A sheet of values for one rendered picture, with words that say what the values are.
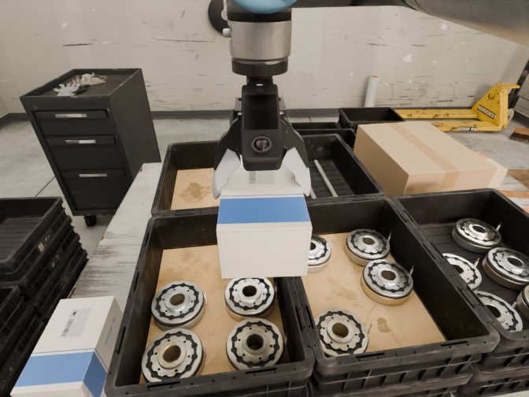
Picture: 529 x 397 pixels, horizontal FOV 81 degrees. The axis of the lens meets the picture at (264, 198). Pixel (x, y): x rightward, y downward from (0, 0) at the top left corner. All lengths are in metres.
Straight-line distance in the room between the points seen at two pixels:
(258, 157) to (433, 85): 4.09
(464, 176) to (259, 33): 0.91
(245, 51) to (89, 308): 0.65
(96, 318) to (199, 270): 0.24
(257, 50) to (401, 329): 0.57
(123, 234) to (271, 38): 0.88
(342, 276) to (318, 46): 3.25
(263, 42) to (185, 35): 3.40
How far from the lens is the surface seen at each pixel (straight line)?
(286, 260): 0.43
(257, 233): 0.39
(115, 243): 1.11
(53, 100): 1.98
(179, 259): 0.80
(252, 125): 0.37
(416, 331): 0.72
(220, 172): 0.45
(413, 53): 4.15
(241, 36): 0.39
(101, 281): 1.00
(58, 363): 0.78
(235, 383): 0.51
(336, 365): 0.52
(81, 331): 0.80
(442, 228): 0.98
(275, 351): 0.60
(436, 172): 1.10
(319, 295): 0.71
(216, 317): 0.68
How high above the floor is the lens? 1.39
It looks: 35 degrees down
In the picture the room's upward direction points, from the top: straight up
